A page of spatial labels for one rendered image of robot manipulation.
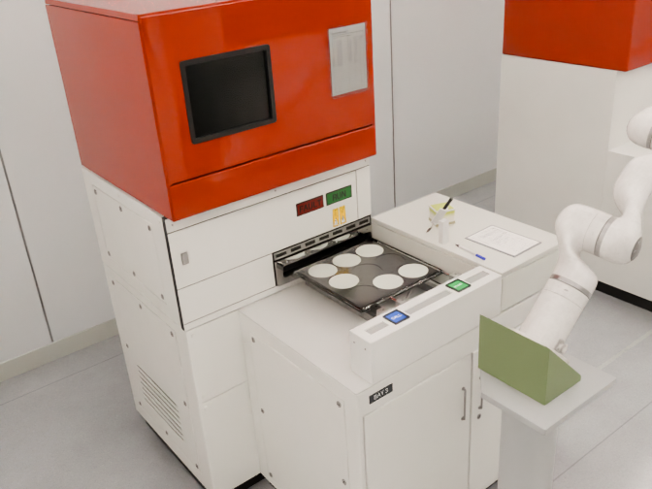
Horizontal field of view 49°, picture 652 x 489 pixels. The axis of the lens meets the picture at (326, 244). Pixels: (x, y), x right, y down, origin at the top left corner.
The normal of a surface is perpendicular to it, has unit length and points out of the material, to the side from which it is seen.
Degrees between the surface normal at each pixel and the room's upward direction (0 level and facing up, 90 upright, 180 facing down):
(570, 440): 0
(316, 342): 0
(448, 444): 90
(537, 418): 0
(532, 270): 90
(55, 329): 90
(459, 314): 90
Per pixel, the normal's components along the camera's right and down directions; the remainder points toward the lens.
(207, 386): 0.62, 0.31
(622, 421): -0.07, -0.90
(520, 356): -0.79, 0.32
